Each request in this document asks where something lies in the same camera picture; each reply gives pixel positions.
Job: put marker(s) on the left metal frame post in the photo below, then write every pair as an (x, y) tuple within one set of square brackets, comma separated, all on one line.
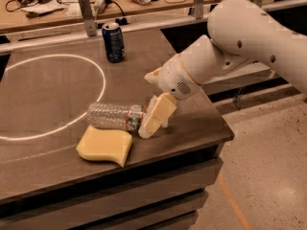
[(88, 18)]

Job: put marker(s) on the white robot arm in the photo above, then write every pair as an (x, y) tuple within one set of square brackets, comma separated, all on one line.
[(239, 32)]

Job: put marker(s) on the yellow wavy sponge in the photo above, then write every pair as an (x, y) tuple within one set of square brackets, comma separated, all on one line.
[(110, 145)]

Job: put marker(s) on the white paper sheet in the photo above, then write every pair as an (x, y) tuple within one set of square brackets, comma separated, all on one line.
[(48, 7)]

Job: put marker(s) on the blue soda can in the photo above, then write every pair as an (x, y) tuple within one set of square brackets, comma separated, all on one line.
[(114, 42)]

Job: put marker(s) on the clear plastic water bottle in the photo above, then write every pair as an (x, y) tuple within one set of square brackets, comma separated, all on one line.
[(116, 116)]

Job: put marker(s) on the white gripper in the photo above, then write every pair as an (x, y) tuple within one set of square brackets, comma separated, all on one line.
[(173, 76)]

